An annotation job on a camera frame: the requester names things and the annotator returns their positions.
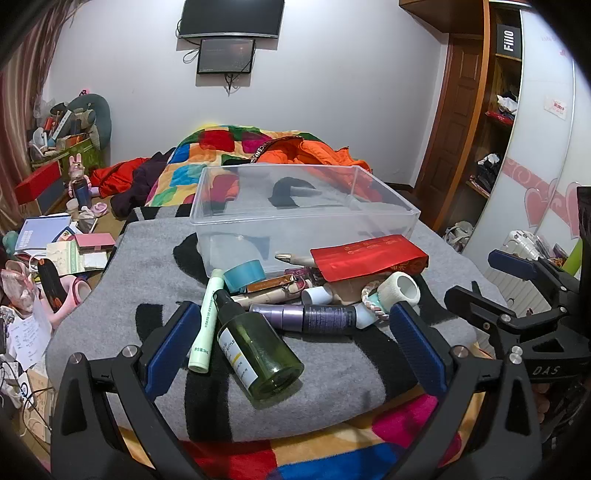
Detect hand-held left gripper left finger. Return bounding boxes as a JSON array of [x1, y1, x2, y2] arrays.
[[50, 300, 222, 480]]

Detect orange down jacket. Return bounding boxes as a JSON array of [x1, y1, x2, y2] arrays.
[[222, 136, 384, 204]]

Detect white wardrobe door pink hearts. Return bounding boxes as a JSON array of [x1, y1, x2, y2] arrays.
[[462, 9, 591, 296]]

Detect pink white braided bracelet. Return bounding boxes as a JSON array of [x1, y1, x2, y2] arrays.
[[360, 281, 391, 324]]

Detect black and white bag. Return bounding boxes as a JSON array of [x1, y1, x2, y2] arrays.
[[475, 154, 502, 190]]

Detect brown wooden door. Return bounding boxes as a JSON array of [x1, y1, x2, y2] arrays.
[[413, 34, 485, 232]]

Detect blue tape roll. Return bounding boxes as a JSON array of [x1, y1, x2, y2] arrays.
[[223, 259, 266, 292]]

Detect white paper note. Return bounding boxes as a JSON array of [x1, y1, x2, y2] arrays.
[[7, 300, 54, 370]]

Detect green cardboard box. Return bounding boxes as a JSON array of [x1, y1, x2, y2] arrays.
[[30, 134, 105, 169]]

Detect folded clothes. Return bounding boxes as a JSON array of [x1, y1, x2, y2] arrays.
[[485, 90, 518, 125]]

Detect light green tube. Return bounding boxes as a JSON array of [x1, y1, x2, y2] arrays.
[[187, 269, 225, 374]]

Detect red foil packet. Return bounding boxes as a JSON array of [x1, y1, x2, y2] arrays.
[[310, 234, 429, 282]]

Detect wall television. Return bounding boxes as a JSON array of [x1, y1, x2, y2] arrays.
[[178, 0, 286, 40]]

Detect red cloth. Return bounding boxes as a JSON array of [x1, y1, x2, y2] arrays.
[[90, 158, 153, 197]]

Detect purple cosmetic bottle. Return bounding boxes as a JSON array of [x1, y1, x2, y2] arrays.
[[249, 304, 358, 334]]

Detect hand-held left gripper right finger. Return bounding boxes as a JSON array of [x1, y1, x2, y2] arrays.
[[389, 301, 543, 480]]

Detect pink rabbit toy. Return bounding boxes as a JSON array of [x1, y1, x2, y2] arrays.
[[68, 154, 93, 195]]

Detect clear plastic storage box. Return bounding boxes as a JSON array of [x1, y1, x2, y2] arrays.
[[189, 165, 422, 296]]

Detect beige cosmetic tube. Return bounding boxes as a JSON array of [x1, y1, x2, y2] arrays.
[[233, 288, 305, 309]]

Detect black box white print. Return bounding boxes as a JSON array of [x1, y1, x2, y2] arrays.
[[496, 21, 522, 61]]

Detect brown slim box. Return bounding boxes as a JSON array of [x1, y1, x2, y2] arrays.
[[247, 276, 296, 292]]

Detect blue notebook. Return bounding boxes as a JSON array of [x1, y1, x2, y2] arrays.
[[14, 217, 72, 254]]

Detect wooden wardrobe shelf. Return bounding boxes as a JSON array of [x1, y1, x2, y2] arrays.
[[399, 0, 525, 232]]

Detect green glass spray bottle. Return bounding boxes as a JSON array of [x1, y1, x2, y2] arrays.
[[213, 290, 305, 401]]

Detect pink flat box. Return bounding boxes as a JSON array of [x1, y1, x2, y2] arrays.
[[74, 233, 116, 252]]

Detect person's right hand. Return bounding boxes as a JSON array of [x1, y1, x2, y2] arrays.
[[531, 383, 553, 416]]

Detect striped curtain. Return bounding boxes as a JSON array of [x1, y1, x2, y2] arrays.
[[0, 0, 88, 232]]

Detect colourful patchwork quilt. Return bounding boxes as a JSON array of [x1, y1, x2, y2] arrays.
[[115, 122, 472, 480]]

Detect small white cap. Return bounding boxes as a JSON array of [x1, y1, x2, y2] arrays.
[[302, 286, 333, 305]]

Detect white tape roll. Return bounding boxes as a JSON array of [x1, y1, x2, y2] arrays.
[[376, 271, 421, 311]]

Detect red box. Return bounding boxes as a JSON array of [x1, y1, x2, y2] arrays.
[[14, 161, 63, 204]]

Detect dark purple cloth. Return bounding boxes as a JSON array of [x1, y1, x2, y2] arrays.
[[111, 152, 176, 217]]

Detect white shoes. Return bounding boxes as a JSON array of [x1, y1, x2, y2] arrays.
[[443, 222, 474, 252]]

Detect small wall monitor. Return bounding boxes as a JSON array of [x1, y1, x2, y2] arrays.
[[197, 38, 256, 75]]

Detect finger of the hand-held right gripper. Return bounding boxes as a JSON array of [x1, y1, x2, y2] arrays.
[[488, 249, 583, 306], [443, 285, 573, 361]]

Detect grey and black blanket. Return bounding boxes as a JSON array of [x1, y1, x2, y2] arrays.
[[46, 203, 509, 444]]

